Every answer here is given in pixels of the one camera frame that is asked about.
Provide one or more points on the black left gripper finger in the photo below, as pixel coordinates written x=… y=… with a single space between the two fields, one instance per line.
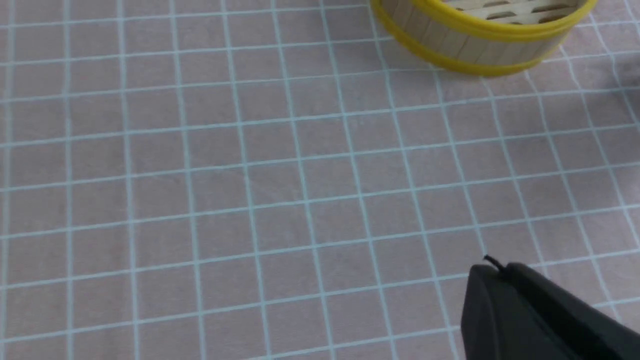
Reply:
x=512 y=312

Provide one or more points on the pink grid tablecloth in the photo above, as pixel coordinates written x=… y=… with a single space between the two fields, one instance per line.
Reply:
x=280 y=179

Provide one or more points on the bamboo steamer tray yellow rims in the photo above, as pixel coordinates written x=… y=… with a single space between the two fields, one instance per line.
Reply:
x=481 y=37

